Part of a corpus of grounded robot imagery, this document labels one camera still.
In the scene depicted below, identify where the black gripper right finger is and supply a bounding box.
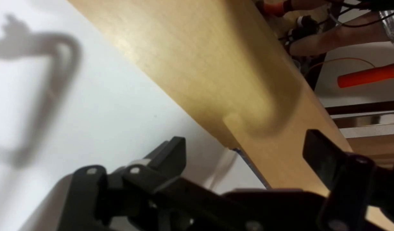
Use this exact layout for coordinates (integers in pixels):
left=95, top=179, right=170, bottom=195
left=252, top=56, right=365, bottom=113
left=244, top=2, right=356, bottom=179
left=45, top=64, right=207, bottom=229
left=303, top=129, right=394, bottom=231

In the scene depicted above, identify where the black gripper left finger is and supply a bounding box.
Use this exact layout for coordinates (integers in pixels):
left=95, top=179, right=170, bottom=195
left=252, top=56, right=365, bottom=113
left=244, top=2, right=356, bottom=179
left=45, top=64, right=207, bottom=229
left=59, top=134, right=233, bottom=231

